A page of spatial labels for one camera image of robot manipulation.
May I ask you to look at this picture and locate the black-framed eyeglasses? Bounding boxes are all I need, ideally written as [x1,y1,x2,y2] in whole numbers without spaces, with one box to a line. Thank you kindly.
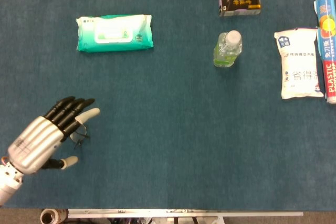
[70,123,91,149]

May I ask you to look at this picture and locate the clear water bottle green label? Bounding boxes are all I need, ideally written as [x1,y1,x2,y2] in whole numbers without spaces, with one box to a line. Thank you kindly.
[213,29,243,68]

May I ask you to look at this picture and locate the white plastic refill bag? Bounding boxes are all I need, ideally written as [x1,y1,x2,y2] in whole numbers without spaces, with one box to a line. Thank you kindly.
[274,27,325,100]

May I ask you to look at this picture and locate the blue plastic wrap roll box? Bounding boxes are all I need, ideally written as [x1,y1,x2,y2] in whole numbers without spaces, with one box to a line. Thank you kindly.
[313,0,336,104]

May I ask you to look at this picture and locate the aluminium table edge rail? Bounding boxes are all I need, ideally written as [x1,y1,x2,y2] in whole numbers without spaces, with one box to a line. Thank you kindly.
[67,209,305,219]

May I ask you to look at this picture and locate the teal felt table cloth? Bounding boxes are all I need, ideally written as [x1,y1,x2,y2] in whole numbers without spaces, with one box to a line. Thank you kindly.
[0,0,336,211]

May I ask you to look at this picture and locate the green wet wipes pack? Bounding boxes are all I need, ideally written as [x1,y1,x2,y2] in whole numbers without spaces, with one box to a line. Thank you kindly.
[75,14,154,54]

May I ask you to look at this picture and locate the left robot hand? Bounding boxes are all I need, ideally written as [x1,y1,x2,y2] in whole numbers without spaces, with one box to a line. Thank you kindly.
[7,96,101,175]

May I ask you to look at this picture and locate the brown tape roll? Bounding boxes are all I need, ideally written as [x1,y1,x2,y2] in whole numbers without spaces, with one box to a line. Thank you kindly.
[39,208,69,224]

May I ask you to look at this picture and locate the black box gold print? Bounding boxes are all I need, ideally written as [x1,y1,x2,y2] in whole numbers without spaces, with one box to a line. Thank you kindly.
[219,0,262,17]

